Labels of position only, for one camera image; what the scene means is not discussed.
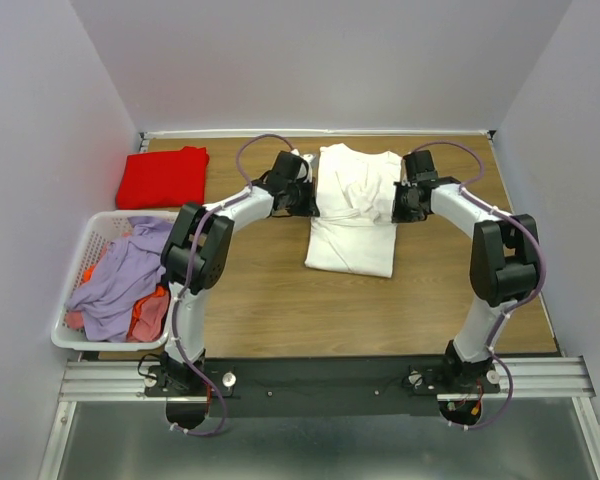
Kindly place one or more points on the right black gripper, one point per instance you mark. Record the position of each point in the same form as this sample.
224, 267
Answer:
399, 215

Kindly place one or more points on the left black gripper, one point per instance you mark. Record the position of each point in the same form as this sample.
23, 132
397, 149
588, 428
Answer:
309, 208

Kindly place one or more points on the white t-shirt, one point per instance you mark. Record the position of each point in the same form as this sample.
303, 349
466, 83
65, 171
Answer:
353, 232

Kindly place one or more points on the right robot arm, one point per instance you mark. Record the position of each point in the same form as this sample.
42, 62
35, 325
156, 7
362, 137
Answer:
506, 268

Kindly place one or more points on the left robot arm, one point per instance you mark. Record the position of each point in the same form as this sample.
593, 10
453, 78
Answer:
195, 254

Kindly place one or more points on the folded red t-shirt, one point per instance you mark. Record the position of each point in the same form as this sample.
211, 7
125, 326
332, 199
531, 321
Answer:
163, 179

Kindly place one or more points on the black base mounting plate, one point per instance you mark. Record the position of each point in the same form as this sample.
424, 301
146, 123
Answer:
421, 385

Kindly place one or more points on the orange pink garment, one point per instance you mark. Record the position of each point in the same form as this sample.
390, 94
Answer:
119, 304

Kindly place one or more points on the white plastic laundry basket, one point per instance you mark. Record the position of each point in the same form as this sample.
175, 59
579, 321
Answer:
100, 230

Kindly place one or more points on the lavender t-shirt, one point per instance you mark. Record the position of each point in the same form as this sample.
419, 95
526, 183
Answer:
142, 247

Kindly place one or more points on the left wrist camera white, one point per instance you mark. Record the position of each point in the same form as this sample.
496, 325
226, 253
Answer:
308, 162

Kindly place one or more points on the aluminium rail frame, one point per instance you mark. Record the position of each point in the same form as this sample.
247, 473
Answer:
541, 425

